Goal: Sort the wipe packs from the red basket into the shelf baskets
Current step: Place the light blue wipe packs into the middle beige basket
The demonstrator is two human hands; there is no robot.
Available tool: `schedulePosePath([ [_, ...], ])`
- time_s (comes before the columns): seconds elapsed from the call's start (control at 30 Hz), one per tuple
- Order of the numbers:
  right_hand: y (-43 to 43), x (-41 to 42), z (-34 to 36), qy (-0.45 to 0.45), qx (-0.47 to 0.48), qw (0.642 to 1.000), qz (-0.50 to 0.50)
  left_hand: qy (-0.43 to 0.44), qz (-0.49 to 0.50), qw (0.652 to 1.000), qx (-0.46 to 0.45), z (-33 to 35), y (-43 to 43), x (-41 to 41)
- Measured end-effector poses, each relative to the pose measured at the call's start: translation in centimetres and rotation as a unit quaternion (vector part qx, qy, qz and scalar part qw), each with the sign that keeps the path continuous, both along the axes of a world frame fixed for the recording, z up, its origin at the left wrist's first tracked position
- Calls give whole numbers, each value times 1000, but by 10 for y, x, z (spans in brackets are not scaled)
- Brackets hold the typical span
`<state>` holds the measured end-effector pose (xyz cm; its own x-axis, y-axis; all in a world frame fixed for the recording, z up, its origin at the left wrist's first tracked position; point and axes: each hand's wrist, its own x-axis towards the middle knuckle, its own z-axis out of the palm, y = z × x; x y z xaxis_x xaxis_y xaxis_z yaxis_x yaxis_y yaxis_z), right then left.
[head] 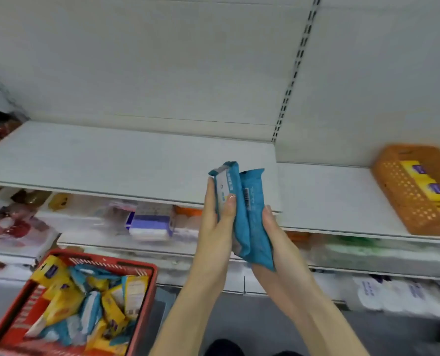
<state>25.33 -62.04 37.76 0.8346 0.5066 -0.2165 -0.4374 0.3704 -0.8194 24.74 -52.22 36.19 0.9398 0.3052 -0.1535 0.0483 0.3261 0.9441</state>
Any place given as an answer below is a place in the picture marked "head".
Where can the slotted metal shelf upright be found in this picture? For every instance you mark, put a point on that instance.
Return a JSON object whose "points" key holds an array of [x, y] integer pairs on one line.
{"points": [[296, 66]]}

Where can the yellow packet purple label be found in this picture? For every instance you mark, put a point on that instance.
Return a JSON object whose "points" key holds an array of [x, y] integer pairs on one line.
{"points": [[418, 171], [435, 190]]}

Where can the person's right forearm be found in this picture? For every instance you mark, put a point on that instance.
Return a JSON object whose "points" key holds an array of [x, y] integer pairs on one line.
{"points": [[323, 329]]}

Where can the white purple box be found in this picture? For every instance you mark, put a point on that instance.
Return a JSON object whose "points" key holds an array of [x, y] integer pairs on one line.
{"points": [[150, 226]]}

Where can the orange perforated plastic basket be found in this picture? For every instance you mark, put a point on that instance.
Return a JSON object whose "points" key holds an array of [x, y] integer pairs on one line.
{"points": [[401, 196]]}

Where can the blue snack packet grey end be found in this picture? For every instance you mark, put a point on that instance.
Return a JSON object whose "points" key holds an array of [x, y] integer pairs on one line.
{"points": [[234, 185]]}

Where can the white metal shelf board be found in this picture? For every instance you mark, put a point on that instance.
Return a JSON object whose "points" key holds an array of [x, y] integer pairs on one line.
{"points": [[335, 200], [112, 159]]}

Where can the person's right thumb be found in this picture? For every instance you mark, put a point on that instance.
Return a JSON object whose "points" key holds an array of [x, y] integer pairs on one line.
{"points": [[269, 220]]}

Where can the person's right hand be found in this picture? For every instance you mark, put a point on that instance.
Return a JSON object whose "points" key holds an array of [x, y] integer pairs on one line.
{"points": [[284, 270]]}

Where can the person's black shoe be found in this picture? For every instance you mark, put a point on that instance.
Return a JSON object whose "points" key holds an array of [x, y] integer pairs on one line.
{"points": [[223, 348]]}

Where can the row of white packets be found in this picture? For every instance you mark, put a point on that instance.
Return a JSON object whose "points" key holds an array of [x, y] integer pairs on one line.
{"points": [[394, 294]]}

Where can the person's left forearm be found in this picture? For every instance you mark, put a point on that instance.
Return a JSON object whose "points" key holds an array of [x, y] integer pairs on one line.
{"points": [[190, 315]]}

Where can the person's left thumb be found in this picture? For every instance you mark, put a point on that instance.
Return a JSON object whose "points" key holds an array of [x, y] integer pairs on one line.
{"points": [[228, 209]]}

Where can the pile of yellow blue packets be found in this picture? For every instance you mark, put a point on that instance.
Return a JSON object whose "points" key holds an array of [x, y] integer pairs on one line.
{"points": [[90, 311]]}

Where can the white lower shelf board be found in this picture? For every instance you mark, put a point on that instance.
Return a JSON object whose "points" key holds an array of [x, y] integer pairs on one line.
{"points": [[372, 261]]}

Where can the red plastic shopping basket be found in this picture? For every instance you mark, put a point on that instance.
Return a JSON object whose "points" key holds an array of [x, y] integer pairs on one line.
{"points": [[145, 292]]}

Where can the red packaged goods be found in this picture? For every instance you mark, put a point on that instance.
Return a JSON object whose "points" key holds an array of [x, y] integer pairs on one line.
{"points": [[12, 228]]}

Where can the person's left hand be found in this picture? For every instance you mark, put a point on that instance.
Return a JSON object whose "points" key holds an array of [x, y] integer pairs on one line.
{"points": [[212, 240]]}

